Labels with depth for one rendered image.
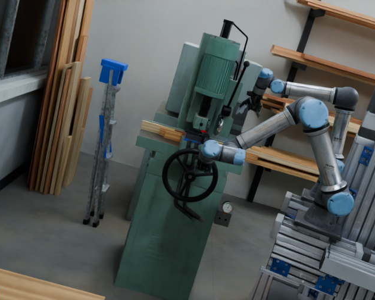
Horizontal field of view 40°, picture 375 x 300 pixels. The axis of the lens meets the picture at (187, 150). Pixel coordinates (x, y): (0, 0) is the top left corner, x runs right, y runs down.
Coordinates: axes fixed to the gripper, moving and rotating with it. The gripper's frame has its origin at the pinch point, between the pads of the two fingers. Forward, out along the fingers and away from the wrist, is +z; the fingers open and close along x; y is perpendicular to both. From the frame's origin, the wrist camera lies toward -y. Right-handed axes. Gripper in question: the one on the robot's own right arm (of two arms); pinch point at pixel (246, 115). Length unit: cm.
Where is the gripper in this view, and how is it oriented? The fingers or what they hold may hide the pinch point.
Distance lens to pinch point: 327.7
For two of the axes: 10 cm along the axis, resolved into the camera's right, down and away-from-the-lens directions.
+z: -2.6, 7.4, 6.2
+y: 1.3, 6.7, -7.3
